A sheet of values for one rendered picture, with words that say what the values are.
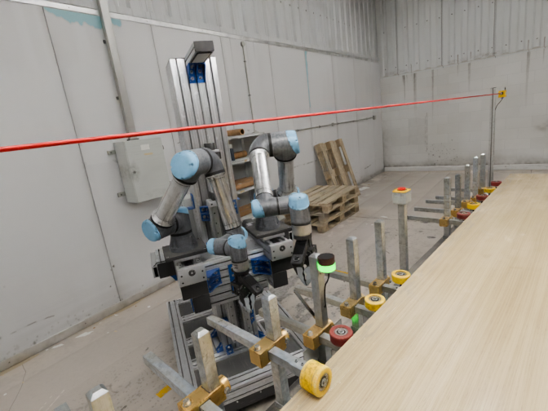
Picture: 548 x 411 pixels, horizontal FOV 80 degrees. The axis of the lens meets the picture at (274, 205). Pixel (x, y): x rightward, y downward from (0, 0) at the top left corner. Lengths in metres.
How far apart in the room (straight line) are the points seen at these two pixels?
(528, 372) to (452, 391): 0.22
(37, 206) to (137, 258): 1.05
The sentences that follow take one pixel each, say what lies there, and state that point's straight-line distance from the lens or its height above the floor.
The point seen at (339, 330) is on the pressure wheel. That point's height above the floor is 0.91.
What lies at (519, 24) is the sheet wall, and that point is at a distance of 8.99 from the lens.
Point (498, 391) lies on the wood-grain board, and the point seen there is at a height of 0.90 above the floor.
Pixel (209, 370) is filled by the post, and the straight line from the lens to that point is 0.97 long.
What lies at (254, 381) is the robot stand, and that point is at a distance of 2.14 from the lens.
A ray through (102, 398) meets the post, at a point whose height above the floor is 1.14.
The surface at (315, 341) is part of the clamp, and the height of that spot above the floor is 0.85.
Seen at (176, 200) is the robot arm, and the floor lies 1.35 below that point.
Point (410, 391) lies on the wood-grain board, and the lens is 1.06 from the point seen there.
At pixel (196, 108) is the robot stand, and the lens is 1.94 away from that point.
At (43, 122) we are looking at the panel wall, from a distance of 3.42.
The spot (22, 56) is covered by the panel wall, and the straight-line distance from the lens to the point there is 3.49.
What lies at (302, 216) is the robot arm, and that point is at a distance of 1.21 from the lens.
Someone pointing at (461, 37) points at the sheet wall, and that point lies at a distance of 9.08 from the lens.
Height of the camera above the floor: 1.63
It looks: 14 degrees down
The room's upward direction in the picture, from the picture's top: 7 degrees counter-clockwise
